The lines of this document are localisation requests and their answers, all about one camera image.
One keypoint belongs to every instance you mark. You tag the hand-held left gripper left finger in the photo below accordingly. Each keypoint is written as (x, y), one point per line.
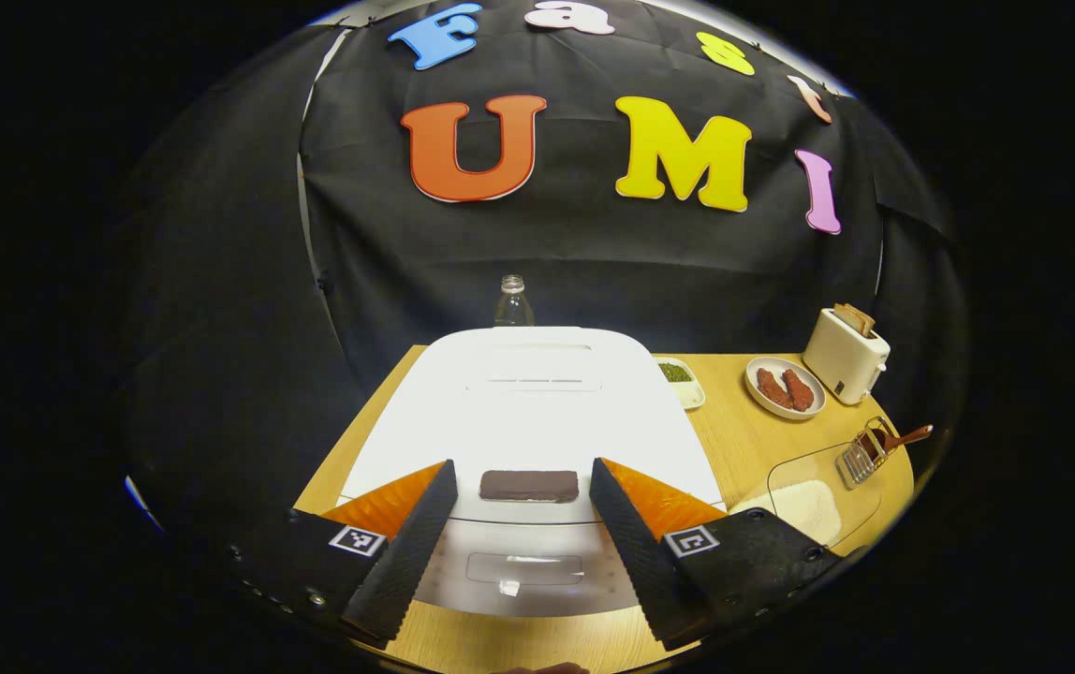
(402, 566)

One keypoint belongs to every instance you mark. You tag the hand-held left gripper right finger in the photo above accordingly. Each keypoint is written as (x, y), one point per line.
(640, 566)

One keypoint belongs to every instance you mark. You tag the white rice cooker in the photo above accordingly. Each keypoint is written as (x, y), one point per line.
(528, 421)

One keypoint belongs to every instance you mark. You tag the white divided condiment dish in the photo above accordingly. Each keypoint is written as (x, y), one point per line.
(687, 388)

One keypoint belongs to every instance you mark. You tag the clear plastic tray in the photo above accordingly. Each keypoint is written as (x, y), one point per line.
(809, 468)

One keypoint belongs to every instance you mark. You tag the white round plate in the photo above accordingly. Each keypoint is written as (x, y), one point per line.
(762, 401)

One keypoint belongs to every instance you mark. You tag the brown meat piece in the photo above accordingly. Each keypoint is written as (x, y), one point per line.
(800, 391)
(772, 387)

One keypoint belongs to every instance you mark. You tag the clear plastic bottle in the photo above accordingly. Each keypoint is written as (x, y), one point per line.
(514, 304)

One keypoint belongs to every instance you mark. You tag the white toaster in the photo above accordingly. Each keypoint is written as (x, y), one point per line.
(842, 360)

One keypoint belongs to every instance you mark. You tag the toast slice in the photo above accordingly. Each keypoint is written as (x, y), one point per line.
(865, 319)
(846, 318)

